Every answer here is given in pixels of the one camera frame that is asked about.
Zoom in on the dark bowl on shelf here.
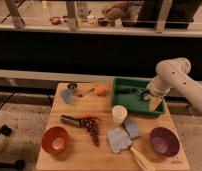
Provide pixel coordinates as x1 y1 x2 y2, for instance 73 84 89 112
98 17 109 27

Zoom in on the orange fruit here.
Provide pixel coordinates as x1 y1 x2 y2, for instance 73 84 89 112
95 84 106 96

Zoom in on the metal spoon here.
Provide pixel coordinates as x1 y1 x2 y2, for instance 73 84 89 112
77 88 95 97

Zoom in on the small dark metal cup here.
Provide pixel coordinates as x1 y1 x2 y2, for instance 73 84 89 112
67 82 77 90

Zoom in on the orange bowl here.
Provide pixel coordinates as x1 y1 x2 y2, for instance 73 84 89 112
41 126 69 154

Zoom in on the bunch of dark grapes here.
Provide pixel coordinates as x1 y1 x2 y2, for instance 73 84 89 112
81 118 99 146

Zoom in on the green plastic tray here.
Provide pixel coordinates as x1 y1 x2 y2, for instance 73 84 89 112
111 78 164 117

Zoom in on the dark metal cylinder tool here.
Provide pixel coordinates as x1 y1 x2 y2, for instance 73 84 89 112
61 115 81 128

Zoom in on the large blue sponge cloth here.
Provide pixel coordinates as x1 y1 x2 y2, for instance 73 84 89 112
107 128 132 154

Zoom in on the person in background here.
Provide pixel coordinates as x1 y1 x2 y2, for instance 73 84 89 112
102 0 202 29

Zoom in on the wooden board table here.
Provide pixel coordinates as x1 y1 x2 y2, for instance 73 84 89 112
36 83 190 171

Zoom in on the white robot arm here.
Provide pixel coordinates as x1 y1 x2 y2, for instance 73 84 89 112
147 58 202 113

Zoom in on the purple bowl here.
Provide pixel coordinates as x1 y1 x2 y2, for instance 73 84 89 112
149 127 180 157

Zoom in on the white paper cup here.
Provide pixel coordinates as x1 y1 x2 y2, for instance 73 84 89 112
112 105 128 125

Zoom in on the small blue sponge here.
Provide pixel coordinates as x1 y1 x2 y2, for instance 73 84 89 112
123 119 139 139

